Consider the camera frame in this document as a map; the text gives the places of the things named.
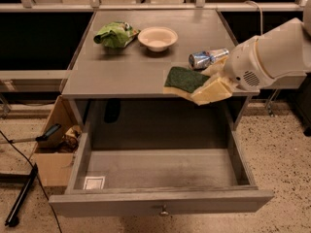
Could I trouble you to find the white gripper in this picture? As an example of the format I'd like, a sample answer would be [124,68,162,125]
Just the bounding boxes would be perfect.
[190,36,275,105]

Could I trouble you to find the green and yellow sponge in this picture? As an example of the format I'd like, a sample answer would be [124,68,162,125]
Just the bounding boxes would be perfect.
[163,67,209,100]

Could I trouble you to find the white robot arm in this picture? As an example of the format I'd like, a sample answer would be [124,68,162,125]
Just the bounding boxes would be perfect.
[190,0,311,105]

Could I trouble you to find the open grey top drawer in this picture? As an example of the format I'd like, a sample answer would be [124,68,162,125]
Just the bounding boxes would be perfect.
[50,117,273,216]

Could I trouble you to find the metal drawer knob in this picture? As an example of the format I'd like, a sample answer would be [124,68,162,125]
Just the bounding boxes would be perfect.
[158,205,169,216]

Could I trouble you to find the crushed silver blue can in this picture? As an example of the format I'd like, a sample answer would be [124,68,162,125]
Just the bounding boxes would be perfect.
[189,49,229,70]

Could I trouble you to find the beige paper bowl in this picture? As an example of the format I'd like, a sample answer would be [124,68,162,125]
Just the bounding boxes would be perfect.
[138,27,178,52]

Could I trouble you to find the grey wooden cabinet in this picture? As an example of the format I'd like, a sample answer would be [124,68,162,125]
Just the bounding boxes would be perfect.
[62,9,250,150]

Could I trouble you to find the green chip bag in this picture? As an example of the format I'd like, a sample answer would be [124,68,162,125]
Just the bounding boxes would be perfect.
[93,21,140,49]

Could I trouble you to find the crumpled items in box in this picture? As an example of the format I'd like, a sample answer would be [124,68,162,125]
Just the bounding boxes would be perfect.
[57,125,82,153]

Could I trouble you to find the white label sticker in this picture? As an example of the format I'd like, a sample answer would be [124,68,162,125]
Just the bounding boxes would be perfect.
[84,176,105,190]

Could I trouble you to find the cardboard box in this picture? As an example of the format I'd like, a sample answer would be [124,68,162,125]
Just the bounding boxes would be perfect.
[34,96,80,186]

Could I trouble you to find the black floor bar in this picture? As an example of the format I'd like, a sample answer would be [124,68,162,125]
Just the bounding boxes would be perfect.
[4,165,38,227]

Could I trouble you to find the white hanging cable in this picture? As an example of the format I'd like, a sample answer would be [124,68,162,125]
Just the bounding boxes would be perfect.
[245,0,264,37]

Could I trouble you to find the black handled tool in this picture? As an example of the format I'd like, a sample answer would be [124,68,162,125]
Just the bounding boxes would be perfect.
[0,123,61,144]

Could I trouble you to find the black floor cable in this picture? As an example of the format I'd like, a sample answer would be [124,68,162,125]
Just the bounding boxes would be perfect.
[0,129,63,233]

